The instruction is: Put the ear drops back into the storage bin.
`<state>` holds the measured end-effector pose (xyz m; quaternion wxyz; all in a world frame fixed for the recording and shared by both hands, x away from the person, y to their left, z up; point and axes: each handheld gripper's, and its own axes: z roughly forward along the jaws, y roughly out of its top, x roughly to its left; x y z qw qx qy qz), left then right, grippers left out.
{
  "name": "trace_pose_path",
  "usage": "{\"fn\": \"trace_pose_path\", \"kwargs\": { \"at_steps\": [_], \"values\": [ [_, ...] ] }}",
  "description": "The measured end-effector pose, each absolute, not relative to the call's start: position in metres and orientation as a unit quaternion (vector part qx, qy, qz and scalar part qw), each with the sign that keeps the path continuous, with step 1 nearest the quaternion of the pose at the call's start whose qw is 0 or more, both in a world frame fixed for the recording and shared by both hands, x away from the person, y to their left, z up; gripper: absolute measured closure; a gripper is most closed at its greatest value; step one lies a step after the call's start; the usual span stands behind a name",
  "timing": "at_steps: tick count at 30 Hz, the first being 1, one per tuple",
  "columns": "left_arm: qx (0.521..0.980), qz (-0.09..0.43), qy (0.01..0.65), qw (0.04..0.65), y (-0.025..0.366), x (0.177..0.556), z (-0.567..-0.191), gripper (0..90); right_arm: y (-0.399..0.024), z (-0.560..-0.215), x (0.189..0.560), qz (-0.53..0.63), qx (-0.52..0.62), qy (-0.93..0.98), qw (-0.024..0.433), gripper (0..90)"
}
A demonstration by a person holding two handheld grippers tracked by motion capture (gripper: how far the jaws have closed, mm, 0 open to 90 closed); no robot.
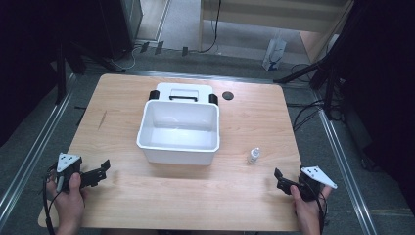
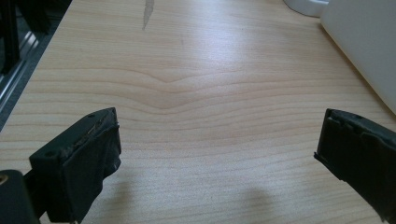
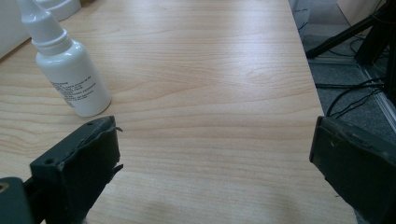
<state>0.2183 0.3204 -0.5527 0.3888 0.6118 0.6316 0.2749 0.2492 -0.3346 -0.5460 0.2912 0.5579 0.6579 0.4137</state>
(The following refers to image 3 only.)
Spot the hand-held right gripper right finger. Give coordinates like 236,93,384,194
309,115,396,224

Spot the black metal stand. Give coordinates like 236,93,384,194
305,0,396,106

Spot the white box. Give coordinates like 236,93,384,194
0,0,33,60

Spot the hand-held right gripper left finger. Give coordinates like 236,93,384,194
29,115,124,224

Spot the white dropper bottle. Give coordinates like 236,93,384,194
17,0,113,119

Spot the white round container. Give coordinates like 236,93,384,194
35,0,82,22

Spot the black cable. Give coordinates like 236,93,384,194
325,81,385,119
315,77,387,90

